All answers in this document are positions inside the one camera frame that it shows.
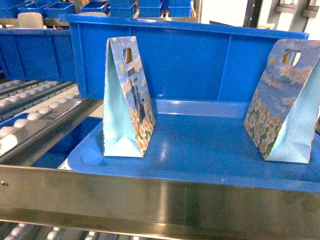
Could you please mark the flower gift bag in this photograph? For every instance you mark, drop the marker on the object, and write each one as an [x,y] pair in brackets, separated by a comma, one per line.
[282,116]
[128,119]

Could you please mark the white roller conveyor track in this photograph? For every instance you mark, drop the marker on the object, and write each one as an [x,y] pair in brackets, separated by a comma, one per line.
[22,129]

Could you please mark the blue plastic tray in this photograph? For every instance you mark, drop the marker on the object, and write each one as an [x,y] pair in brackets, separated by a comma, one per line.
[200,142]

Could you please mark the large blue plastic crate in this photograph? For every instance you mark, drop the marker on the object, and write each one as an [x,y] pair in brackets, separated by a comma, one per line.
[181,60]

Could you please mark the blue crate at left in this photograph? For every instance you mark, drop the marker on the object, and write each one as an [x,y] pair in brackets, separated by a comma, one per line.
[31,54]

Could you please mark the grey office chair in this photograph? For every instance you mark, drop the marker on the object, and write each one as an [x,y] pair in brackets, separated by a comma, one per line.
[30,20]

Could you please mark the stainless steel rack frame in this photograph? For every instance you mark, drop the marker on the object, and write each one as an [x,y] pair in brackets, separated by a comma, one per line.
[155,208]

